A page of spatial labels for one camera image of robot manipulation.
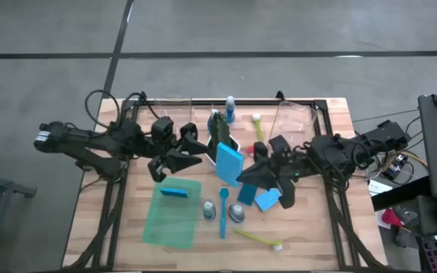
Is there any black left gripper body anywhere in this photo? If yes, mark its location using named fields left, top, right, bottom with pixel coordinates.
left=143, top=131, right=184, bottom=184

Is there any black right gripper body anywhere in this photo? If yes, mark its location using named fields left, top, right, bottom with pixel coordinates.
left=266, top=150, right=319, bottom=210

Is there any light blue sponge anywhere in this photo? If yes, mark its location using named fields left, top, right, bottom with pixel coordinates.
left=215, top=142, right=244, bottom=188
left=254, top=187, right=281, bottom=212

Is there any clear plastic bin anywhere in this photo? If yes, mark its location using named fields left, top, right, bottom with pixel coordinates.
left=144, top=96, right=193, bottom=132
left=268, top=99, right=318, bottom=152

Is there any blue dish soap bottle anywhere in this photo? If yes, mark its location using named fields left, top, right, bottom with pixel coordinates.
left=203, top=199, right=217, bottom=222
left=207, top=108, right=220, bottom=132
left=225, top=95, right=237, bottom=124
left=228, top=203, right=246, bottom=224

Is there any blue plastic dish scraper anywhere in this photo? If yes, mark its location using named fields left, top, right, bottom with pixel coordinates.
left=218, top=187, right=230, bottom=240

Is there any yellow-green toothbrush bottom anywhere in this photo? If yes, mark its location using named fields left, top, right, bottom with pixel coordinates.
left=233, top=227, right=285, bottom=253

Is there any yellow-green dish brush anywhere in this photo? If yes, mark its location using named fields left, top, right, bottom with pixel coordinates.
left=251, top=112, right=265, bottom=144

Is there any white plant pot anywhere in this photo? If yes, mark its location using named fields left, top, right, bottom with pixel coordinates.
left=205, top=134, right=242, bottom=171

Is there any green cactus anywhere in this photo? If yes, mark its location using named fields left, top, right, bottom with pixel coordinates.
left=209, top=111, right=233, bottom=160

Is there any green translucent plastic bin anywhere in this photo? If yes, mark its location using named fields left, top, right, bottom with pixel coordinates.
left=141, top=176, right=203, bottom=250

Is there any white paper sheet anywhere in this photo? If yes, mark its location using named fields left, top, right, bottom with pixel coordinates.
left=367, top=179, right=393, bottom=197

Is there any black power box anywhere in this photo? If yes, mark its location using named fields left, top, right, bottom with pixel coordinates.
left=383, top=153, right=409, bottom=179

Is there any red cloth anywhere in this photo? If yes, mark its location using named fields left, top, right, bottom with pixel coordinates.
left=381, top=207, right=404, bottom=228

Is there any black stand leg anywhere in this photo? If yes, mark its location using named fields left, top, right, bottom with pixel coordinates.
left=372, top=176, right=432, bottom=212

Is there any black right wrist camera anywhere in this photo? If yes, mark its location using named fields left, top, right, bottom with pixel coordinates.
left=269, top=135, right=292, bottom=160

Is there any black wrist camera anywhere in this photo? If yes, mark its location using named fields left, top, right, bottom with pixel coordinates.
left=269, top=135, right=292, bottom=160
left=151, top=116, right=174, bottom=144

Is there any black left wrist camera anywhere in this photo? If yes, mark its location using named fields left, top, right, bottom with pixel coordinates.
left=151, top=116, right=174, bottom=144

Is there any black table frame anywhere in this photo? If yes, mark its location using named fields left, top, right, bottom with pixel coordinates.
left=61, top=90, right=388, bottom=272

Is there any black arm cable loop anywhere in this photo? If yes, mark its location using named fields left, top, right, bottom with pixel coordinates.
left=84, top=89, right=121, bottom=128

